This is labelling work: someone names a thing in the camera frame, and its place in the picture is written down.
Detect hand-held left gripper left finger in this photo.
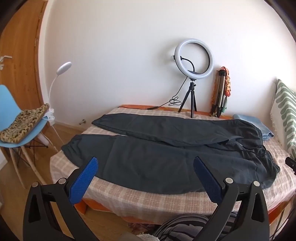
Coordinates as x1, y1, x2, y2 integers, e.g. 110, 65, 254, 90
23, 157, 100, 241

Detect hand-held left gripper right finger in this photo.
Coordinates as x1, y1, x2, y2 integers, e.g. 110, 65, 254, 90
193, 156, 270, 241

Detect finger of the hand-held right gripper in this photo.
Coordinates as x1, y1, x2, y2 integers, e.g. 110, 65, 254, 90
285, 157, 296, 176

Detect black pants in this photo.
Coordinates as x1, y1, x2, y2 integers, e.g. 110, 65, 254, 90
61, 113, 281, 194

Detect folded blue jeans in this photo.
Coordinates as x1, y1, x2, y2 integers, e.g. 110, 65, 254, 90
232, 113, 274, 142

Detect beige plaid blanket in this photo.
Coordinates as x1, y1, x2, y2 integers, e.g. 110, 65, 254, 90
50, 108, 296, 225

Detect green and white blanket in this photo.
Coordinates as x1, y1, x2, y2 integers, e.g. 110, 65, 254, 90
270, 79, 296, 160

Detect leopard print cushion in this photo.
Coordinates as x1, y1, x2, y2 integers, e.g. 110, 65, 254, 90
0, 103, 51, 143

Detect small black tripod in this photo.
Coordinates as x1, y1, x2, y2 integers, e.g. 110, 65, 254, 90
178, 79, 197, 118

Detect folded silver tripod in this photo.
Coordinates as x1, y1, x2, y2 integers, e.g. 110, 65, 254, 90
210, 70, 226, 117

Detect blue plastic chair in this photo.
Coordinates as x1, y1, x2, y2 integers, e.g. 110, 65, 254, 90
0, 85, 59, 188

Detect white clip lamp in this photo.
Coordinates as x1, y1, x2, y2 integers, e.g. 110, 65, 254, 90
42, 61, 72, 122

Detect wooden door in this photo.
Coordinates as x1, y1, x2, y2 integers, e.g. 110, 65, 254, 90
0, 0, 49, 183

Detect black ring light cable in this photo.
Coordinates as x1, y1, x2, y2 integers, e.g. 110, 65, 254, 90
118, 76, 190, 111

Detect white ring light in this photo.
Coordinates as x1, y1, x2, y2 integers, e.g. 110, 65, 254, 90
172, 38, 214, 81

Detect metal door handle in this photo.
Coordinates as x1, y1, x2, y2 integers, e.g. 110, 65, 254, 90
0, 56, 12, 70

